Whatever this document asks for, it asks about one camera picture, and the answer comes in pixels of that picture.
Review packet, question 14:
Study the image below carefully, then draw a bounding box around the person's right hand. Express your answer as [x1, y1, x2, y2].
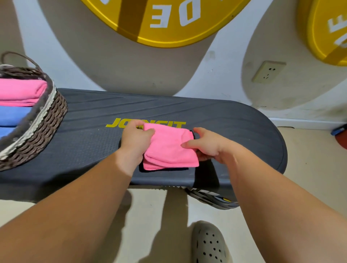
[181, 127, 232, 165]

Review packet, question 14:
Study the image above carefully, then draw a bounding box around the person's left hand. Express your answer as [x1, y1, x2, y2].
[117, 120, 156, 165]

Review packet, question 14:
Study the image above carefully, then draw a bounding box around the pink towel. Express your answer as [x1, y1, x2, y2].
[143, 123, 200, 171]
[0, 78, 48, 107]

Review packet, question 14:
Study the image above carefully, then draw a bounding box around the person's right forearm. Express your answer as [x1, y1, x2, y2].
[219, 146, 347, 263]

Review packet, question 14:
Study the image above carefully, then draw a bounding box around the person's left forearm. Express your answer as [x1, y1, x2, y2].
[0, 151, 142, 263]

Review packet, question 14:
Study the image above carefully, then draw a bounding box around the dark grey aerobic step platform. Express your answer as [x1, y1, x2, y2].
[0, 88, 288, 204]

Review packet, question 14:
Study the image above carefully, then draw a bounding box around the grey perforated clog shoe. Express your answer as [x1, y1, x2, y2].
[191, 221, 231, 263]

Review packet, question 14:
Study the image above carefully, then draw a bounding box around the brown wicker basket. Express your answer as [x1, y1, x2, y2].
[0, 51, 68, 172]

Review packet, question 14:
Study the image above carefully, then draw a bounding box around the blue folded towel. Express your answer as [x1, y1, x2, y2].
[0, 126, 17, 140]
[0, 106, 33, 127]

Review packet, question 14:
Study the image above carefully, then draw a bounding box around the blue object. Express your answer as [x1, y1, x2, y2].
[330, 124, 347, 136]

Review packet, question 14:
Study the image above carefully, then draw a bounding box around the red round object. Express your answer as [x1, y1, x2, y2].
[335, 132, 347, 150]

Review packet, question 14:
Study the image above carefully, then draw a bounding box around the cream wall power socket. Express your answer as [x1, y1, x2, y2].
[251, 60, 287, 84]

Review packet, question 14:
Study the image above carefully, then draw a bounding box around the yellow round wall sign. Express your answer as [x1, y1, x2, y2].
[307, 0, 347, 67]
[80, 0, 251, 49]

